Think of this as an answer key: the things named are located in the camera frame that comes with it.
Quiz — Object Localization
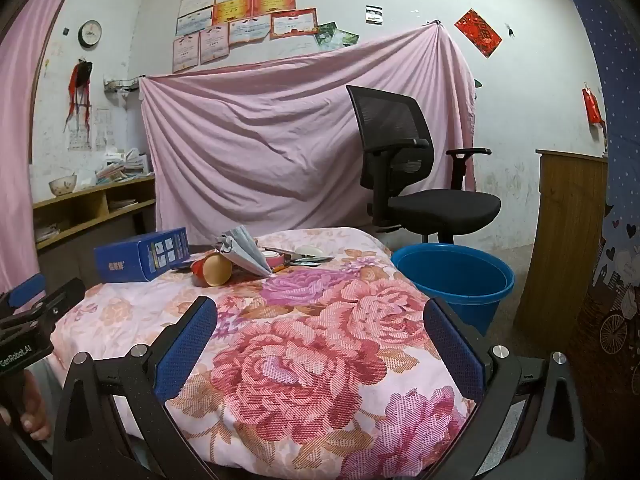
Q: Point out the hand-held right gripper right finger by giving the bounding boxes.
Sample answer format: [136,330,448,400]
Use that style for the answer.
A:
[422,297,591,480]

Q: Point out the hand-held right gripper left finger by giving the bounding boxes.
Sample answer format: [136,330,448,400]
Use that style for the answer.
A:
[52,296,218,480]

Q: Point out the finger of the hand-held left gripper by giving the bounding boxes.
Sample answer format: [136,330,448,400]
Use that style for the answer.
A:
[7,278,87,333]
[0,272,47,312]

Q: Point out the blue plastic bucket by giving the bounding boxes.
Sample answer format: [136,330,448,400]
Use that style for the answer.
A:
[390,243,516,336]

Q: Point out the person's left hand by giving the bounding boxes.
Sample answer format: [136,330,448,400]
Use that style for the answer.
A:
[20,376,52,442]

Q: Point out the blue cardboard box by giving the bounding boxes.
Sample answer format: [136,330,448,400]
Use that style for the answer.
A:
[94,227,192,283]

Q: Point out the red and tan paper cup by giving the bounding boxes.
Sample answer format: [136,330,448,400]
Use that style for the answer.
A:
[191,251,234,288]

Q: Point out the wooden shelf unit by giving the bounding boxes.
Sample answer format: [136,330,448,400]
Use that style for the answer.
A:
[31,175,158,286]

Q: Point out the floral ceramic bowl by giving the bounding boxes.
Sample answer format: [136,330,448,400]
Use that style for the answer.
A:
[48,174,77,197]

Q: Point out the floral pink blanket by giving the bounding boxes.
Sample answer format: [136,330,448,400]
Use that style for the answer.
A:
[50,227,476,480]

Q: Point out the black mesh office chair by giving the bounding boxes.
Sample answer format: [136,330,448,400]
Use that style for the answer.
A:
[346,85,502,246]

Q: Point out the stack of books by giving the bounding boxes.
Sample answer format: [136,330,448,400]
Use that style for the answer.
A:
[95,147,153,183]

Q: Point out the scissors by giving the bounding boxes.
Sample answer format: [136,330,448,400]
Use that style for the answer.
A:
[280,255,335,267]

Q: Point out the wooden cabinet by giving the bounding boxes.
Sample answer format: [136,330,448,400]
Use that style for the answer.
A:
[515,149,608,343]

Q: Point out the pink curtain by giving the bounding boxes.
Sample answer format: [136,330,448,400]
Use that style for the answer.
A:
[0,0,88,301]

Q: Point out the pink hanging bed sheet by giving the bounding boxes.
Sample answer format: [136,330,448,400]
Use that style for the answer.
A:
[139,25,477,248]

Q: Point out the red hanging envelope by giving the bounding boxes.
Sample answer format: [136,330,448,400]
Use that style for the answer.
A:
[582,82,603,126]

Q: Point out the blue dotted curtain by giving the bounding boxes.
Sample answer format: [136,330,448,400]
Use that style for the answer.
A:
[547,0,640,411]

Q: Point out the paper wall calendar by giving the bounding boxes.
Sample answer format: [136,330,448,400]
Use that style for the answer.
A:
[67,107,112,152]

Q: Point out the red tassel wall ornament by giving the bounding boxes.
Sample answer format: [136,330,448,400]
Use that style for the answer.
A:
[64,60,95,133]

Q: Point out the metal wall rack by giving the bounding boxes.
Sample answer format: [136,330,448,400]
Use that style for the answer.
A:
[102,76,146,98]

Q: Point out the round wall clock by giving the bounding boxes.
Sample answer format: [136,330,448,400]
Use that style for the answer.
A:
[78,20,102,47]

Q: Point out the red paper wall decoration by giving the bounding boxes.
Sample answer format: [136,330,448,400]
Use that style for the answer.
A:
[454,8,502,58]

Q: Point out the group of wall certificates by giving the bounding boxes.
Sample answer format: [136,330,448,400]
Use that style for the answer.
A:
[171,0,347,73]

